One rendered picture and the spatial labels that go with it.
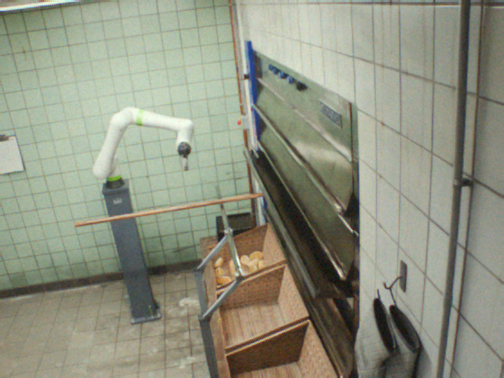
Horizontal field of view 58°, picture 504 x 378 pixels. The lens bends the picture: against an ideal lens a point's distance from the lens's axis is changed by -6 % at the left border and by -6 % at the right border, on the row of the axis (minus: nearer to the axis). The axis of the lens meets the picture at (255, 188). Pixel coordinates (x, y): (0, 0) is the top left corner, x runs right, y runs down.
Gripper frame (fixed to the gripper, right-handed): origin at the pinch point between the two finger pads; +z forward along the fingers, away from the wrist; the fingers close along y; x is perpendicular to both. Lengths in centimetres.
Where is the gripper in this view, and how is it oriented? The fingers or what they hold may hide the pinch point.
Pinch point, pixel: (184, 159)
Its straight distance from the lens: 308.2
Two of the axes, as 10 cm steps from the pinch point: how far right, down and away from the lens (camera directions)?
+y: 1.0, 9.2, 3.8
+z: 1.6, 3.6, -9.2
